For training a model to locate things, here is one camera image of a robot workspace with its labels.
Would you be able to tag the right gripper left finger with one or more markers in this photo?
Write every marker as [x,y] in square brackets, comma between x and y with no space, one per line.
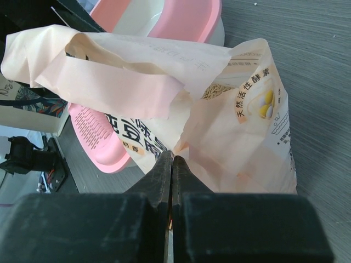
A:
[156,188]

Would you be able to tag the beige canvas tote bag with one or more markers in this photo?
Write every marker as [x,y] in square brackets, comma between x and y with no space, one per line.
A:
[46,115]

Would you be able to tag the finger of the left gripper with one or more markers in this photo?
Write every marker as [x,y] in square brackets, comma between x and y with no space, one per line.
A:
[74,16]

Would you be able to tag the pink cat litter bag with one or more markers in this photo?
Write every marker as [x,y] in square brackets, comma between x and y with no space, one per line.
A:
[224,110]

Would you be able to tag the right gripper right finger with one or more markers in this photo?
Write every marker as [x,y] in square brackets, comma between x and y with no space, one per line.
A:
[183,181]

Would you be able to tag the pink litter box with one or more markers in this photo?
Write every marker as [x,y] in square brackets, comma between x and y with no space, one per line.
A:
[197,21]

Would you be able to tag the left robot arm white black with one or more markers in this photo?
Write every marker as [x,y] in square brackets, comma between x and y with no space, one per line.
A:
[16,16]

